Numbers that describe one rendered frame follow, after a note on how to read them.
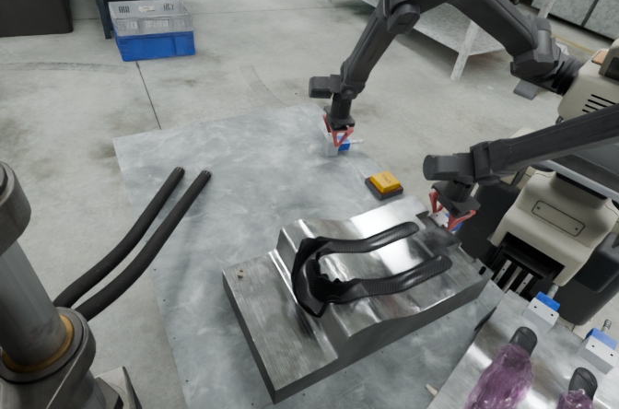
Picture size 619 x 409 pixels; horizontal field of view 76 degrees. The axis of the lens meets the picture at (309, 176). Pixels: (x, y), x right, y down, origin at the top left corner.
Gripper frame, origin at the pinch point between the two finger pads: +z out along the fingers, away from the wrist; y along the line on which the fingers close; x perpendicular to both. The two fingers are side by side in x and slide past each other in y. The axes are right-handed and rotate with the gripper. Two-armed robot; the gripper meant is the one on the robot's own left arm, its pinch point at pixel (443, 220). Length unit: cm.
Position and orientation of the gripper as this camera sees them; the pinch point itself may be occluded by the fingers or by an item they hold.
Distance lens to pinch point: 105.8
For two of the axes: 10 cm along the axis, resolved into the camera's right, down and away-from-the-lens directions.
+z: -1.2, 7.5, 6.5
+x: 8.9, -2.1, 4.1
